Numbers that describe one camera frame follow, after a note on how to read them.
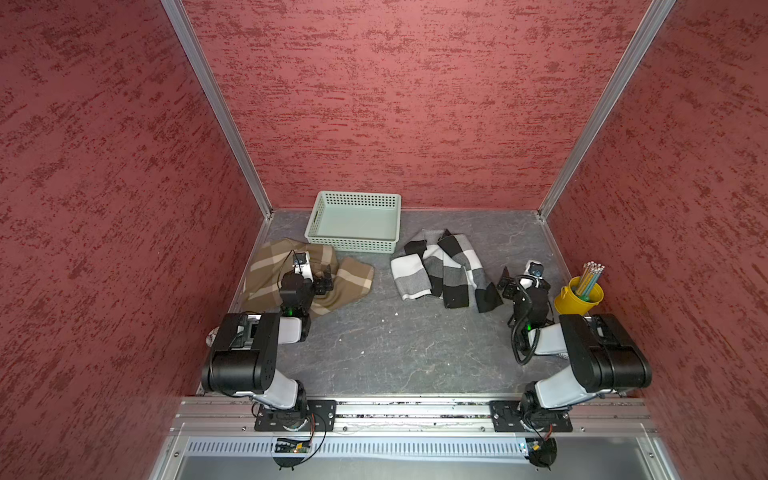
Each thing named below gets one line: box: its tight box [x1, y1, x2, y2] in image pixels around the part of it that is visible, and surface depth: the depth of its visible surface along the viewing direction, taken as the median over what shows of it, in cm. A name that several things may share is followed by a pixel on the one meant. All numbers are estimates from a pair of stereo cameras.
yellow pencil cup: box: [554, 276, 604, 316], surface depth 89 cm
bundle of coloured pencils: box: [576, 261, 605, 302], surface depth 87 cm
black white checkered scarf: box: [390, 228, 504, 313], surface depth 102 cm
